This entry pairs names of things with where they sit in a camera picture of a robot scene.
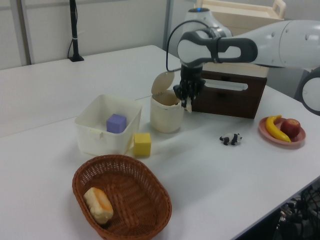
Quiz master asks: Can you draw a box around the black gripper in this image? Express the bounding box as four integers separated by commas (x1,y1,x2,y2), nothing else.
173,66,206,109

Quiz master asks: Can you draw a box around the cream trash bin with lid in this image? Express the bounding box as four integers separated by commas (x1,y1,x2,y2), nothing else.
149,70,185,134

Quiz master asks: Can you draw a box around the black pole stand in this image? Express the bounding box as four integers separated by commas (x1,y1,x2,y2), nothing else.
67,0,85,63

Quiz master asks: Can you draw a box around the pink plate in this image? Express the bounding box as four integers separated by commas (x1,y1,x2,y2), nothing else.
258,116,307,149

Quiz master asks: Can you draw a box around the toy bread loaf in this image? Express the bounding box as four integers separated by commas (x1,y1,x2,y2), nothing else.
83,187,114,225

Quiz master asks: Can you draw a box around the brown wicker basket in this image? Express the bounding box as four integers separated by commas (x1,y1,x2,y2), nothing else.
72,154,173,240

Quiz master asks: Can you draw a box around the yellow foam cube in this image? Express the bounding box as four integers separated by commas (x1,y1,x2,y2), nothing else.
133,132,152,158

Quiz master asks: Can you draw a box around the purple foam cube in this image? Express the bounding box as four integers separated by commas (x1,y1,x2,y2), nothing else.
106,113,128,134

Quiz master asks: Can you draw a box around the black cable bundle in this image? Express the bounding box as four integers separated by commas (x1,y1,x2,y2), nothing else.
276,184,320,240

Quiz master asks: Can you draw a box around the cream toy cabinet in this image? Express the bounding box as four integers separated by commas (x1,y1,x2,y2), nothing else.
194,0,286,78

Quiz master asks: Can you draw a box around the dark brown wooden box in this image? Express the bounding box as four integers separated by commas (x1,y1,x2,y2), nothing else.
190,69,268,120

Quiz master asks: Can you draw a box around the black white panda figurine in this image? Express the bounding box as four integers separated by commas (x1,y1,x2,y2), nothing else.
219,133,243,146

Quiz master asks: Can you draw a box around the white plastic square tub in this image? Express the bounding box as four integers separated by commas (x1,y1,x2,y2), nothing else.
74,94,143,155

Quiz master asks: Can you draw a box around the yellow toy banana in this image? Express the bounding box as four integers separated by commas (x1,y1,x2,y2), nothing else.
265,114,292,143

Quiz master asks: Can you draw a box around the red toy apple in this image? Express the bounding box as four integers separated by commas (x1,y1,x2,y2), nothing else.
280,118,301,138

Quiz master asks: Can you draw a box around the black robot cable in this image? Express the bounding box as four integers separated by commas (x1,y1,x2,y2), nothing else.
164,19,218,73

